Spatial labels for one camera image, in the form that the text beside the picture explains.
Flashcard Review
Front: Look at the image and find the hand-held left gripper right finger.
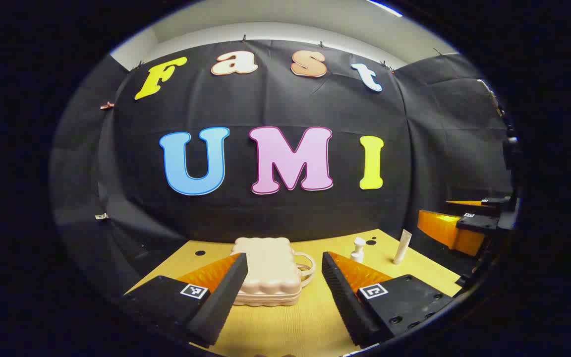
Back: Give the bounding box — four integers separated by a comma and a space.
321, 251, 457, 349

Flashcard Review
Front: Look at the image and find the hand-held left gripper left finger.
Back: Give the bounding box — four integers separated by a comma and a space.
117, 252, 249, 349

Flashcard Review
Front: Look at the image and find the white squeeze tube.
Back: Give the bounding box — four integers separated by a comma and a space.
393, 229, 413, 265

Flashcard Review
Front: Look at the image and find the white pump bottle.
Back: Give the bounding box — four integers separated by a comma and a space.
350, 237, 367, 263

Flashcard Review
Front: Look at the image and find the peach hard-shell suitcase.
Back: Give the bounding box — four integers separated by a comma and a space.
230, 237, 317, 307

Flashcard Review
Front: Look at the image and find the black backdrop cloth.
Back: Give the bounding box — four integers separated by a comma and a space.
50, 40, 514, 298

